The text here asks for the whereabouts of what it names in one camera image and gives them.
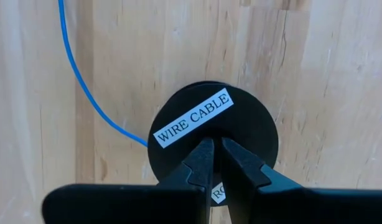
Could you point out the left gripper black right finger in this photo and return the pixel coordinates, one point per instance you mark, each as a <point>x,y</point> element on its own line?
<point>303,205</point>

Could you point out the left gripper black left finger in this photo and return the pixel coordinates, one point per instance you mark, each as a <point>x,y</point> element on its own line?
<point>132,205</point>

